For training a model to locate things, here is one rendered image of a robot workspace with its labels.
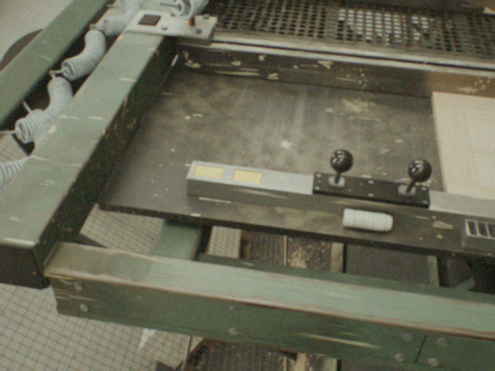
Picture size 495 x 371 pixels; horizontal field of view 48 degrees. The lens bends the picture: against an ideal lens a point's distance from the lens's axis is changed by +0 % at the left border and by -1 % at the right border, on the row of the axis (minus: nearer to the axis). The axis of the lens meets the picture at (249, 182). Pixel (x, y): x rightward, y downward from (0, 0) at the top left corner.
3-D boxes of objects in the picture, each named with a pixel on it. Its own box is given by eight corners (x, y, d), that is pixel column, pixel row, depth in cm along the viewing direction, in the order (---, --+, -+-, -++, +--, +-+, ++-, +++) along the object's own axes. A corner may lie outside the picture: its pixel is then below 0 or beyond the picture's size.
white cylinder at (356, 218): (342, 229, 95) (389, 235, 95) (345, 216, 94) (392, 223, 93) (342, 217, 98) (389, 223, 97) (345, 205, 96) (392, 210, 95)
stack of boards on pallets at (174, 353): (246, 314, 502) (193, 285, 488) (186, 375, 549) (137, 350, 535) (257, 175, 712) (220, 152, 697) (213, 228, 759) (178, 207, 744)
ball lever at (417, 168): (415, 206, 96) (434, 179, 83) (392, 203, 96) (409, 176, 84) (416, 185, 97) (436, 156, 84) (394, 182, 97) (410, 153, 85)
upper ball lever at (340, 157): (345, 196, 97) (353, 169, 85) (323, 193, 98) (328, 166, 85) (347, 177, 98) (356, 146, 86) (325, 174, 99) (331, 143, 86)
